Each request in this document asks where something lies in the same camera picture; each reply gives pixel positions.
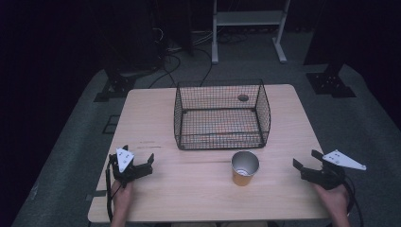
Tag person's right hand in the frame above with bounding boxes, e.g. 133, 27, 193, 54
313, 183, 351, 219

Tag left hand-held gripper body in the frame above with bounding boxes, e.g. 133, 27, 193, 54
108, 148, 154, 189

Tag white metal stand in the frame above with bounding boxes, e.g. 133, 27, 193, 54
211, 0, 291, 65

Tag black stand with base plate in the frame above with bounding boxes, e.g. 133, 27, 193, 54
303, 0, 357, 99

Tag grey tape strip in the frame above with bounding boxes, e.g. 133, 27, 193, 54
84, 189, 109, 202

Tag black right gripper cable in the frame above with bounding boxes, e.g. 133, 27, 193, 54
342, 175, 364, 227

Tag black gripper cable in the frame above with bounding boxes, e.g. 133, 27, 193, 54
342, 175, 364, 227
105, 155, 124, 222

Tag person's left hand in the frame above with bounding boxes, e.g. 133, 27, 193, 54
110, 181, 134, 218

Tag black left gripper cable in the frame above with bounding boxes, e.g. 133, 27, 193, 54
105, 155, 124, 222

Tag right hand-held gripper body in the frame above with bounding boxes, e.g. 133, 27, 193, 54
300, 148, 368, 191

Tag black wire basket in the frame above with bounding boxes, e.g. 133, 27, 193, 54
173, 79, 272, 151

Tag black stand with crossed feet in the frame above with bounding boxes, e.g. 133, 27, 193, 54
93, 61, 165, 103

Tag metal cup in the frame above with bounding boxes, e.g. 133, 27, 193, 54
230, 150, 261, 187

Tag black floor cables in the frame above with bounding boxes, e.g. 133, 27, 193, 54
148, 26, 250, 90

